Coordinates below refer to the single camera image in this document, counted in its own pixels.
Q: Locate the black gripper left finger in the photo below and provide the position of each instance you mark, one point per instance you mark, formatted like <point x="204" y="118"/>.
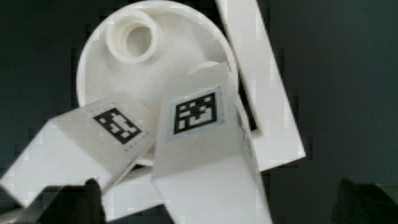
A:
<point x="66" y="205"/>

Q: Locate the white obstacle wall right piece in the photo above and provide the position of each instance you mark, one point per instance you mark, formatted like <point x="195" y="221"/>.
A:
<point x="275" y="137"/>

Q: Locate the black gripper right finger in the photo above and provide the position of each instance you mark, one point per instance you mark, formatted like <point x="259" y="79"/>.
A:
<point x="366" y="203"/>

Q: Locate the white stool leg with tag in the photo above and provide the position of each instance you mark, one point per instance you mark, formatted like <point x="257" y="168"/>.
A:
<point x="85" y="148"/>

